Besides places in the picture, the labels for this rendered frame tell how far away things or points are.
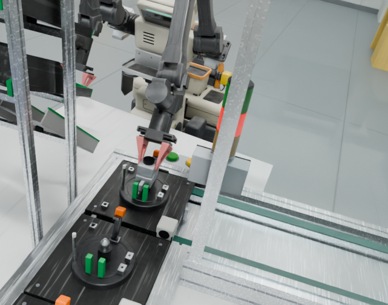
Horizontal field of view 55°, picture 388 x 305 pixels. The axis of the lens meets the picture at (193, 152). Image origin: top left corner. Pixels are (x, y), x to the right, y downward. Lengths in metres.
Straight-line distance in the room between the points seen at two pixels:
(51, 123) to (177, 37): 0.40
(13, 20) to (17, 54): 0.06
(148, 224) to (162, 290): 0.18
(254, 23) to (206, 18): 0.76
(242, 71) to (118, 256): 0.49
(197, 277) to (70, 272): 0.30
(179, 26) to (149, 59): 0.61
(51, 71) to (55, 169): 0.50
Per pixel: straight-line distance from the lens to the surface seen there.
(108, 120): 1.59
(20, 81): 0.76
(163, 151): 0.96
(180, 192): 1.09
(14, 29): 0.72
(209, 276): 0.96
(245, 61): 0.64
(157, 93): 0.93
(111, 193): 1.06
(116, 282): 0.85
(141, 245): 0.93
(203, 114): 1.96
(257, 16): 0.62
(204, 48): 1.44
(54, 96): 0.96
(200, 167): 0.78
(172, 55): 1.03
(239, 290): 0.97
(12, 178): 1.30
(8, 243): 1.11
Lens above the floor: 1.68
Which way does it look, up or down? 34 degrees down
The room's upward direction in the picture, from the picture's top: 11 degrees clockwise
